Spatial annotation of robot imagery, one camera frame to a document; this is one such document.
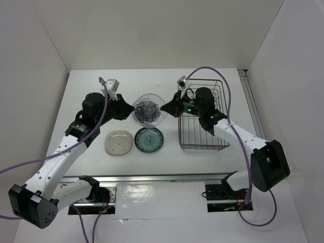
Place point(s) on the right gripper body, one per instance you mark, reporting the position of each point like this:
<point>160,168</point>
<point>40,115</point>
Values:
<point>189,106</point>

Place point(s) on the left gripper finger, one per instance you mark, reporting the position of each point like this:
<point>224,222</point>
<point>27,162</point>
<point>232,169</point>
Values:
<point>124,112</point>
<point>122,103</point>

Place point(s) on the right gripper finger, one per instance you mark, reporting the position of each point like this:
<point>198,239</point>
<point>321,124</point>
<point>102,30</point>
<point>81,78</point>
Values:
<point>178,114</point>
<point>172,106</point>

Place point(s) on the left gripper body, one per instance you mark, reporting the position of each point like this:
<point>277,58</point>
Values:
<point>113,108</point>

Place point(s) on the clear textured glass plate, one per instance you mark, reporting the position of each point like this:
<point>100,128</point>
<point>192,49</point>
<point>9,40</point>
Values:
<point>159,101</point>

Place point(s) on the black round plate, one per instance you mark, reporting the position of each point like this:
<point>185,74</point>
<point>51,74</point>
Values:
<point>147,112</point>

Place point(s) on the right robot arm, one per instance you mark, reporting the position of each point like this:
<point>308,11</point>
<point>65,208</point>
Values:
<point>267,163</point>

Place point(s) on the frosted square glass plate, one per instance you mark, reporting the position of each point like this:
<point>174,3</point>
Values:
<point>118,143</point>

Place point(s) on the blue patterned round plate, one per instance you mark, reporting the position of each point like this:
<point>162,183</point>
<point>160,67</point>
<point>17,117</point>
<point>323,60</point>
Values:
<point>149,140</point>

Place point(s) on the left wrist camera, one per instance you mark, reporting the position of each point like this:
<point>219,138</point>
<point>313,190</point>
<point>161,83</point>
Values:
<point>112,86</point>

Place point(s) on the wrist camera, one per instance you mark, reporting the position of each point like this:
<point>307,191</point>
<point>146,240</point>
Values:
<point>112,86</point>
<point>184,84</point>

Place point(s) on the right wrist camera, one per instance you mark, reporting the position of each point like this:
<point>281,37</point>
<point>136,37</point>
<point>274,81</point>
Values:
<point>184,84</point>

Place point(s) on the metal wire dish rack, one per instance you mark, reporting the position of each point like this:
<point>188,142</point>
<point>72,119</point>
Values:
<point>191,135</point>

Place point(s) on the front aluminium rail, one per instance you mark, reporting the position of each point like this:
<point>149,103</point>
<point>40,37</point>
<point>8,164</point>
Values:
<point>161,178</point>

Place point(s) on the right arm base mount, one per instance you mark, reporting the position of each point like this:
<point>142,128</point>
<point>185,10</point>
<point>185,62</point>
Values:
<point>222,199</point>

